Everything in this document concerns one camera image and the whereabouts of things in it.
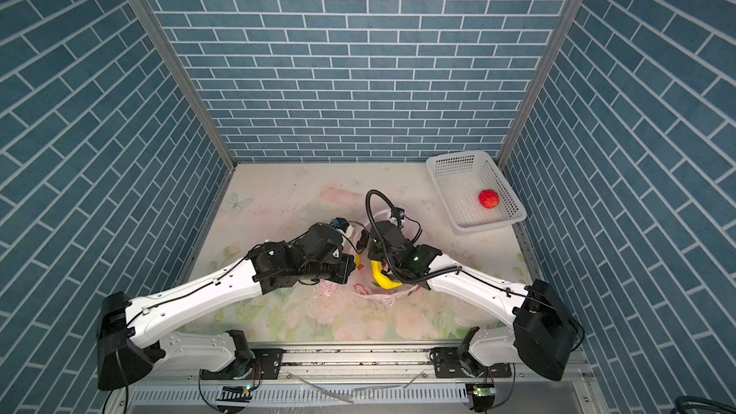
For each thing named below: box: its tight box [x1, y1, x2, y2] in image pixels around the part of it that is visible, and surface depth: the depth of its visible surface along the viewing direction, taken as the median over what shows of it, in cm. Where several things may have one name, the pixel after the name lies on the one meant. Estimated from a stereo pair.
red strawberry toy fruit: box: [478, 188, 500, 209], surface depth 105 cm
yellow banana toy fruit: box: [370, 260, 404, 290], surface depth 80 cm
